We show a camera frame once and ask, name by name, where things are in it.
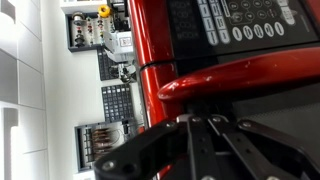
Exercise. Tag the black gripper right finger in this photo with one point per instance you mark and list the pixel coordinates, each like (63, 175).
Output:
(263, 150)

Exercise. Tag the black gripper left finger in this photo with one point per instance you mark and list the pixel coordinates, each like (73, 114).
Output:
(150, 150)

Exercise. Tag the red black microwave body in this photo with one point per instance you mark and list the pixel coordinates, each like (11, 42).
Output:
(153, 30)

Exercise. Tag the large black parts bin panel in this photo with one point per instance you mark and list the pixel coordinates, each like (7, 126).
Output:
(117, 103)

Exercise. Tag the small black parts bin panel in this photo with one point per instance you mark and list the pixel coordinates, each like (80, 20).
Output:
(106, 65)

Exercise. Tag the white cardboard box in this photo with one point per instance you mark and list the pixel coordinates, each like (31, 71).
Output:
(120, 43)

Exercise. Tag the yellow spool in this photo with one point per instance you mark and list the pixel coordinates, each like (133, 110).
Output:
(104, 11)

